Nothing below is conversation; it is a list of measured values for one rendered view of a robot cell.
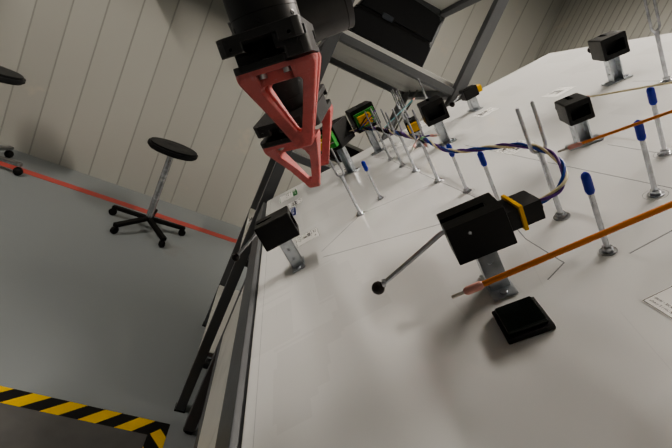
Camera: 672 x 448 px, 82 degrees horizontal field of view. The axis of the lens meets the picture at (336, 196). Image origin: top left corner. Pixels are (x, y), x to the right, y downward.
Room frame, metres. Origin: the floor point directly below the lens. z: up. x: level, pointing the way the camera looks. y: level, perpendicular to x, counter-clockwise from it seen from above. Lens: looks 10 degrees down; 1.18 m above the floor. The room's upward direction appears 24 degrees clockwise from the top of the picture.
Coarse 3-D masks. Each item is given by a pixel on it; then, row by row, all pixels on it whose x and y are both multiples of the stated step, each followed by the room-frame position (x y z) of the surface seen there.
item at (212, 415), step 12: (240, 300) 1.08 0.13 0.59; (228, 324) 1.13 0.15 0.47; (228, 336) 1.01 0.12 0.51; (228, 348) 0.91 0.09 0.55; (228, 360) 0.82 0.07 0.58; (216, 372) 0.94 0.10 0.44; (228, 372) 0.75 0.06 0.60; (216, 384) 0.85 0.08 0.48; (216, 396) 0.78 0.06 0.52; (216, 408) 0.71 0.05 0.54; (204, 420) 0.80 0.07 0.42; (216, 420) 0.66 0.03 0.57; (204, 432) 0.73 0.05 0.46; (204, 444) 0.67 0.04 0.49
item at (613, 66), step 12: (600, 36) 0.82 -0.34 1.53; (612, 36) 0.77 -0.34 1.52; (624, 36) 0.77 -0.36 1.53; (588, 48) 0.87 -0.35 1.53; (600, 48) 0.78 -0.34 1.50; (612, 48) 0.80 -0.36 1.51; (624, 48) 0.77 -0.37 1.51; (600, 60) 0.80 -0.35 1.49; (612, 60) 0.81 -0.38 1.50; (612, 72) 0.80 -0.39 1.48
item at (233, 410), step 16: (256, 240) 0.89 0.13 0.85; (256, 256) 0.76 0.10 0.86; (256, 272) 0.69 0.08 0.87; (256, 288) 0.63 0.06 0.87; (240, 320) 0.59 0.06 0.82; (240, 336) 0.52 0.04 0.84; (240, 352) 0.46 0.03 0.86; (240, 368) 0.42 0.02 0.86; (240, 384) 0.40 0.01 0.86; (224, 400) 0.43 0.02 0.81; (240, 400) 0.38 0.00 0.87; (224, 416) 0.39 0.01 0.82; (240, 416) 0.36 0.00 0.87; (224, 432) 0.36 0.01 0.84; (240, 432) 0.34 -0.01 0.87
